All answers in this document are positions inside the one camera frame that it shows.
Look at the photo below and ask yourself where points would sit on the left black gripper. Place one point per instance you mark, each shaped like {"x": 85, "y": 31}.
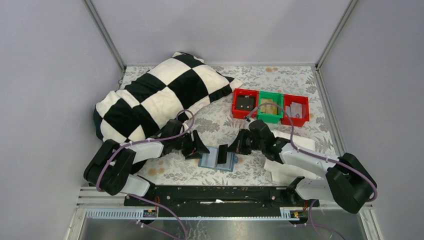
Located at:
{"x": 191, "y": 150}

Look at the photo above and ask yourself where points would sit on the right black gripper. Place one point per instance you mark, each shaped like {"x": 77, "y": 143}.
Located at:
{"x": 237, "y": 146}

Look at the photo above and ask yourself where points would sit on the blue card holder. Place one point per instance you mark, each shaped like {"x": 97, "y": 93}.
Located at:
{"x": 209, "y": 161}

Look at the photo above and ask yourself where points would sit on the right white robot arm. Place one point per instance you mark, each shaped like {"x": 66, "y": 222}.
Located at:
{"x": 342, "y": 180}

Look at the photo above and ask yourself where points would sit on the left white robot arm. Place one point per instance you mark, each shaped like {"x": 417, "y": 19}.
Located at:
{"x": 114, "y": 167}

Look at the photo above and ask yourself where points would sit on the black cards in bin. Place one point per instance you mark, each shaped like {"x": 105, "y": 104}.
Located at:
{"x": 245, "y": 103}

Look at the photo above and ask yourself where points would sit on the gold cards in bin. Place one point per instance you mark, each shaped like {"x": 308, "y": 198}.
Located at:
{"x": 267, "y": 107}

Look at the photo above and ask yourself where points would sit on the white cards in bin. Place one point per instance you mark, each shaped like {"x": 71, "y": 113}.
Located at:
{"x": 294, "y": 110}

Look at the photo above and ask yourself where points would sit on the floral table cloth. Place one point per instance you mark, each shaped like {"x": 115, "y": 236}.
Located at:
{"x": 216, "y": 126}

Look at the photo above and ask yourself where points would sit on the left red plastic bin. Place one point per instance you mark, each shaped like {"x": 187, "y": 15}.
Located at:
{"x": 239, "y": 91}

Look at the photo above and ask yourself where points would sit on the red plastic bin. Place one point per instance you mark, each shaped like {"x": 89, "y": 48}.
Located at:
{"x": 239, "y": 91}
{"x": 288, "y": 99}

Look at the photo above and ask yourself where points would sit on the white folded towel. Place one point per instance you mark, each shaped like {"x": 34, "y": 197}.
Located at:
{"x": 284, "y": 174}

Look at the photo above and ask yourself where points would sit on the green plastic bin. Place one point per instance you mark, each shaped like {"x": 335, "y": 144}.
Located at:
{"x": 278, "y": 99}

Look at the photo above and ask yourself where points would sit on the right red plastic bin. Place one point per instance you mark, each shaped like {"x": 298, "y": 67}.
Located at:
{"x": 288, "y": 99}

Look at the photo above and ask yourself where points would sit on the black white checkered pillow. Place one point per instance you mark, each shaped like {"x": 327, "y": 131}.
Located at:
{"x": 174, "y": 89}

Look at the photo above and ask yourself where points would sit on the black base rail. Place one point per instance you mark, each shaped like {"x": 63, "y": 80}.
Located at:
{"x": 222, "y": 201}

